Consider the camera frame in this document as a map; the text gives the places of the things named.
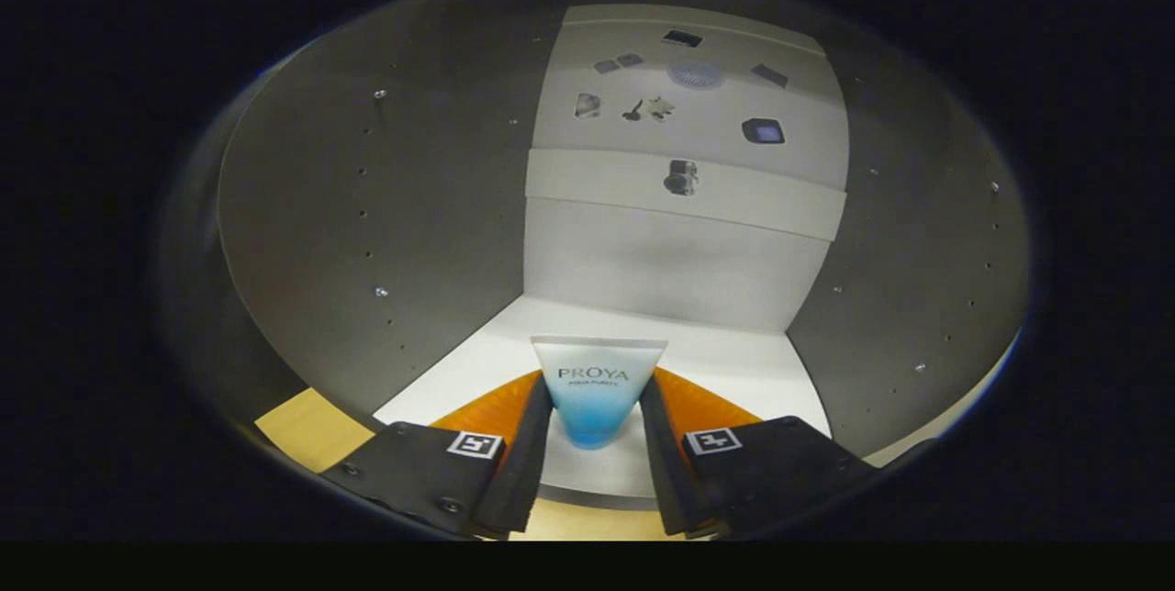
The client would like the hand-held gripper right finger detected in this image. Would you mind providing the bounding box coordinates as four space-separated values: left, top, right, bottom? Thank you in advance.
639 367 880 539

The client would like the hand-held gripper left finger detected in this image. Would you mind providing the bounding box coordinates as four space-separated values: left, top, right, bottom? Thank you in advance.
318 369 555 541

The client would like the white and blue tube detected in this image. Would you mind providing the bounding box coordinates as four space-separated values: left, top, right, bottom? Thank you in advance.
531 335 669 451

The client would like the white cabinet shelf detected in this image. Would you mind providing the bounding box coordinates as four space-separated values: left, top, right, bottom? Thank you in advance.
525 148 847 242

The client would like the grey cabinet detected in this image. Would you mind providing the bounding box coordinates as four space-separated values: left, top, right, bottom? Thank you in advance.
216 0 1034 511

